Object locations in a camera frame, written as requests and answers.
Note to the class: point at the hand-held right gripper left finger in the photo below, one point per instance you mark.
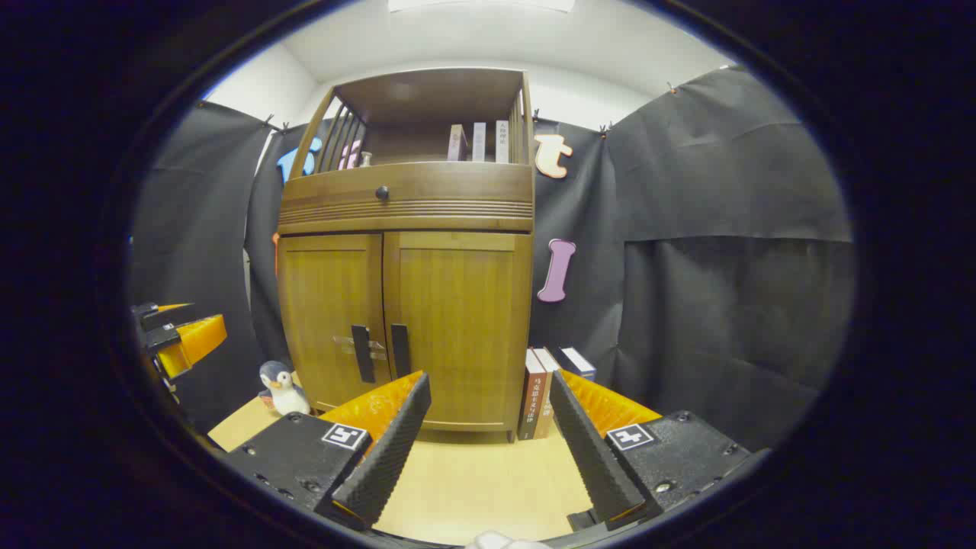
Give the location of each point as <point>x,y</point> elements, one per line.
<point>389,457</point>

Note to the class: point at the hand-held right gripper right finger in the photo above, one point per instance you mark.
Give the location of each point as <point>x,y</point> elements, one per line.
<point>595,457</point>

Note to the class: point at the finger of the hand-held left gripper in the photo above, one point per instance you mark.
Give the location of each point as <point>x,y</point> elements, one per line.
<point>164,314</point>
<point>198,335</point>

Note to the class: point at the wooden cabinet door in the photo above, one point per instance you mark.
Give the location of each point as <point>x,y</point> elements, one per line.
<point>465,305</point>
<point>328,305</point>

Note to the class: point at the wooden double-door shoe cabinet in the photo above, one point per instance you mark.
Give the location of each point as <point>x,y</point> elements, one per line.
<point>427,95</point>

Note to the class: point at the tan book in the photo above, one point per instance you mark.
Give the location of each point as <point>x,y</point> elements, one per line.
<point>547,404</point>

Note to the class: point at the brown book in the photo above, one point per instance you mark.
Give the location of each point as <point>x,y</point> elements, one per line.
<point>530,396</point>

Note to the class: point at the dark blue book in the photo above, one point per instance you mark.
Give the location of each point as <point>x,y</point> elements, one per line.
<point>576,362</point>

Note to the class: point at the penguin plush toy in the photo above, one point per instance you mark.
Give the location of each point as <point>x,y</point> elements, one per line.
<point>284,390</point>

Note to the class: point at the black backdrop cloth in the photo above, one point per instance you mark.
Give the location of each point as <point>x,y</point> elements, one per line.
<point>724,305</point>

